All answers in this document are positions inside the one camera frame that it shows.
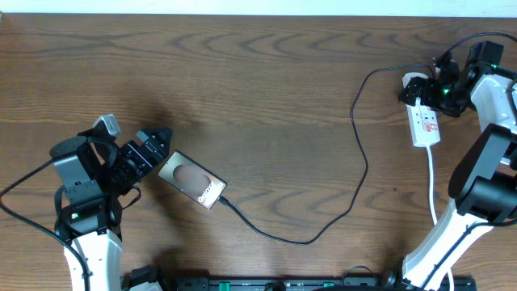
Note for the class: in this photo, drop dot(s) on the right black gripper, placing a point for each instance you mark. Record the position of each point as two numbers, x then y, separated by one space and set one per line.
415 86

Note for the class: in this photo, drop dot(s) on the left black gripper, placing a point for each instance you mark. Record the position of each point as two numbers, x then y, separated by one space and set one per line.
142 153

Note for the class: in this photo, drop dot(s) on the bronze Galaxy smartphone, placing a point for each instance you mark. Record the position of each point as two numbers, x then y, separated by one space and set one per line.
192 179

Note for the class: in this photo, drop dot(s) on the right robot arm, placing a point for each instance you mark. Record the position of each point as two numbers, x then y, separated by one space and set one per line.
480 196

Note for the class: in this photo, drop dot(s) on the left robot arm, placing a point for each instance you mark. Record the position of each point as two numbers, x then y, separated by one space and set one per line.
95 173

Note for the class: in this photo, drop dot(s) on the white USB charger plug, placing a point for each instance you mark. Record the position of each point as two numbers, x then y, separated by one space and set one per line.
407 77

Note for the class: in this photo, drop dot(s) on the white power strip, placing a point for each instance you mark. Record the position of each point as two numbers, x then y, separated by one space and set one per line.
424 127

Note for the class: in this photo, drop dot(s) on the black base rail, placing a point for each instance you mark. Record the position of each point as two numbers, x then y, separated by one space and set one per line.
356 278

